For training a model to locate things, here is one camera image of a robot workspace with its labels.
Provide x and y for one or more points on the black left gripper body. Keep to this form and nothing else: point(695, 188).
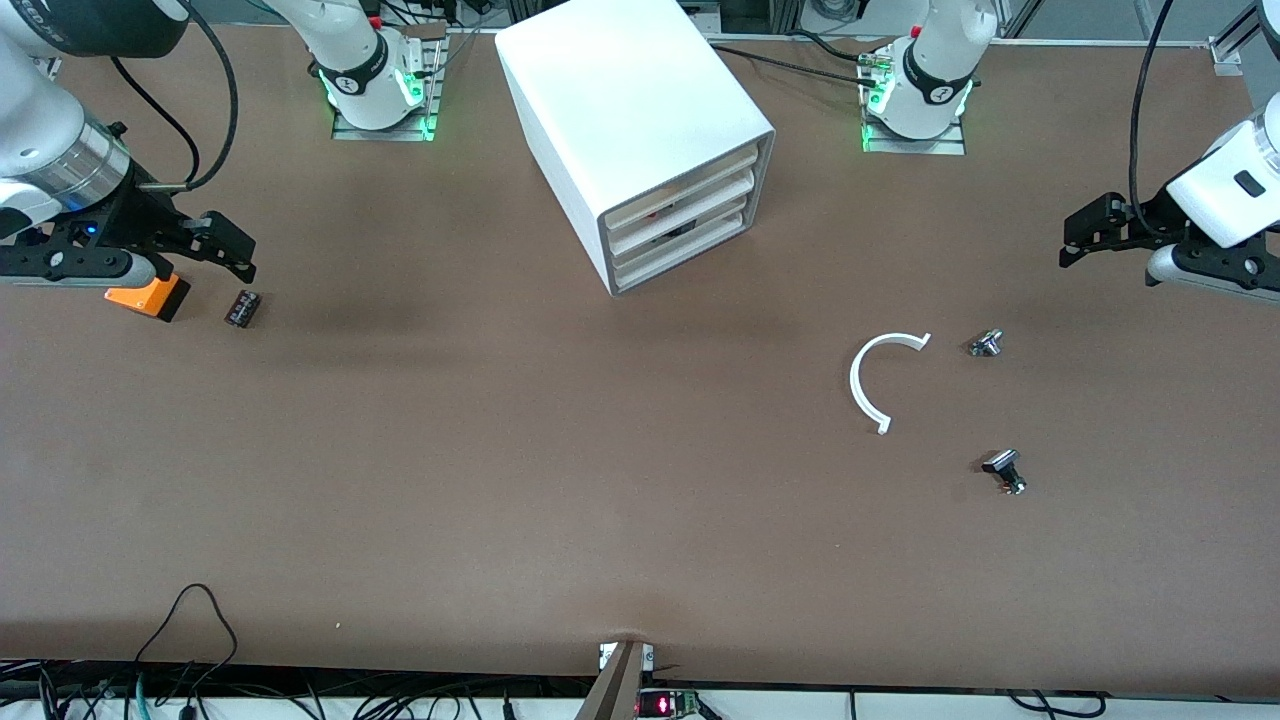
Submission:
point(1153, 214)

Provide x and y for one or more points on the small black part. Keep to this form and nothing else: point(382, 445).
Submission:
point(681, 232)

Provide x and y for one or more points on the small red LED device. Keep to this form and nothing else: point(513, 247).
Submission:
point(665, 705)

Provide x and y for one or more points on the orange button enclosure box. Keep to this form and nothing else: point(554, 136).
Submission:
point(150, 298)

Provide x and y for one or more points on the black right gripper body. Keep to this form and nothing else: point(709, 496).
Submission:
point(137, 215)

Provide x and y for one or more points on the black-headed push switch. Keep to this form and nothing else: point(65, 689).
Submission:
point(1003, 465)

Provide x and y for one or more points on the grey wedge-shaped stand post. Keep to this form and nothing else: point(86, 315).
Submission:
point(615, 690)

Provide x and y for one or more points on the aluminium base mounting plate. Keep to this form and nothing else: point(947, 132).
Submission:
point(950, 145)
point(350, 128)

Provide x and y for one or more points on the small silver metal button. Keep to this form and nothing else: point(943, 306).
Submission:
point(986, 343)

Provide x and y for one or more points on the small black terminal block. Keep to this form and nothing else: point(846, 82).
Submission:
point(243, 309)

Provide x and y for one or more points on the aluminium profile bracket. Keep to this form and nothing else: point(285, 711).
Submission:
point(1232, 45)

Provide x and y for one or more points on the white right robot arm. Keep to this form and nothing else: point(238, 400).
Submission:
point(40, 120)

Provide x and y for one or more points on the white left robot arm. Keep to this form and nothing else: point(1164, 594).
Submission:
point(1225, 190)

